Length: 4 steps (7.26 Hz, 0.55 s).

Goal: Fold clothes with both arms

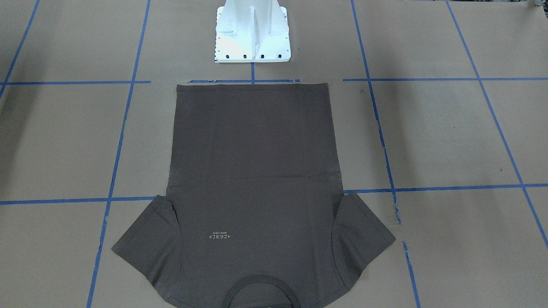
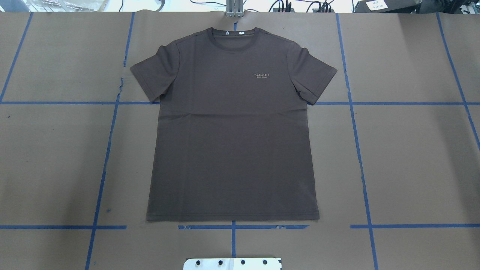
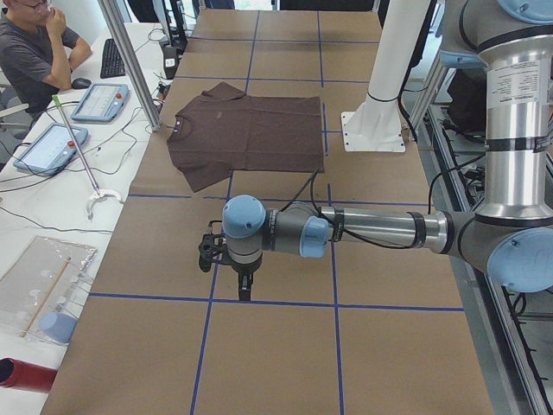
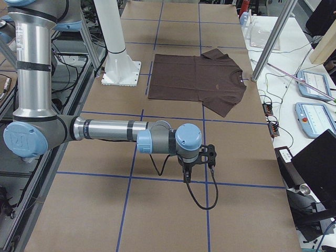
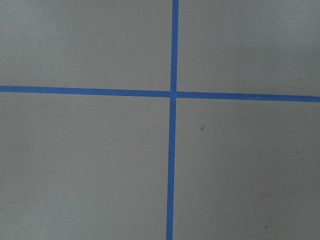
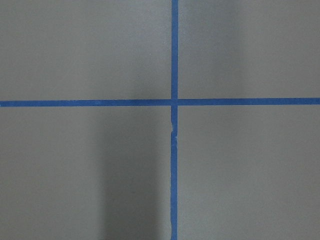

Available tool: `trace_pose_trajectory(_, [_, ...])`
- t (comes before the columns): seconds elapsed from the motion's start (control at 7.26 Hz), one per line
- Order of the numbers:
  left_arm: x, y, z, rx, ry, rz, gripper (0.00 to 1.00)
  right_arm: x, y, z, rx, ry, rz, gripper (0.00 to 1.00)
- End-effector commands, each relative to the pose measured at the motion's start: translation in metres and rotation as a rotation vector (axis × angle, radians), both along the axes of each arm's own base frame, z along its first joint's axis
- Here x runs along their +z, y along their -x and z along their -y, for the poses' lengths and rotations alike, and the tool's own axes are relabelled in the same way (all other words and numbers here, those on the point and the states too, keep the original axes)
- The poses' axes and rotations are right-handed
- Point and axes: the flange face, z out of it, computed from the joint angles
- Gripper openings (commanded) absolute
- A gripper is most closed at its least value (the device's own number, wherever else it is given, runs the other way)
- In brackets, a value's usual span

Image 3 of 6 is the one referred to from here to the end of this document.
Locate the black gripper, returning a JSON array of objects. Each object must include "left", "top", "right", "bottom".
[{"left": 198, "top": 220, "right": 262, "bottom": 301}]

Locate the brown t-shirt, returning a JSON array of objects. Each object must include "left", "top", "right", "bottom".
[{"left": 167, "top": 82, "right": 323, "bottom": 192}]

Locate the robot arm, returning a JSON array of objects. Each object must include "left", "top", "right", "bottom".
[{"left": 199, "top": 1, "right": 552, "bottom": 301}]

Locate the reacher grabber stick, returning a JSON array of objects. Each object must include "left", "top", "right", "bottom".
[{"left": 52, "top": 94, "right": 124, "bottom": 220}]

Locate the blue plastic cup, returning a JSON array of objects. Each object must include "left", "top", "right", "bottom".
[{"left": 39, "top": 311, "right": 78, "bottom": 344}]

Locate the far blue teach pendant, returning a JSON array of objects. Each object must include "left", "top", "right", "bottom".
[{"left": 71, "top": 83, "right": 130, "bottom": 123}]

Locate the blue teach pendant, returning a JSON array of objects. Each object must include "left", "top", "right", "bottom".
[
  {"left": 71, "top": 83, "right": 130, "bottom": 123},
  {"left": 13, "top": 123, "right": 77, "bottom": 176}
]

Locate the near blue teach pendant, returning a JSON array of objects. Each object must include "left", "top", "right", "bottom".
[{"left": 13, "top": 123, "right": 77, "bottom": 176}]

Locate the red cylinder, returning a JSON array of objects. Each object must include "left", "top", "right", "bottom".
[{"left": 1, "top": 358, "right": 57, "bottom": 393}]

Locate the black keyboard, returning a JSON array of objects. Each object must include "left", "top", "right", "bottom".
[{"left": 100, "top": 38, "right": 125, "bottom": 79}]

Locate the black computer mouse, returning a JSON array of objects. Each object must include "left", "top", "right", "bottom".
[{"left": 72, "top": 78, "right": 92, "bottom": 90}]

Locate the seated person grey shirt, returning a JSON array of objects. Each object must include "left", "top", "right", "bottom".
[{"left": 1, "top": 1, "right": 92, "bottom": 117}]

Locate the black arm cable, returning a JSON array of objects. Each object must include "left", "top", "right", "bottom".
[{"left": 279, "top": 169, "right": 433, "bottom": 250}]

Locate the white camera pillar base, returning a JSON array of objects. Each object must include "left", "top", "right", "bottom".
[{"left": 341, "top": 0, "right": 433, "bottom": 153}]

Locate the aluminium frame post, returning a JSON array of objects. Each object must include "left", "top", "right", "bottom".
[{"left": 98, "top": 0, "right": 162, "bottom": 131}]

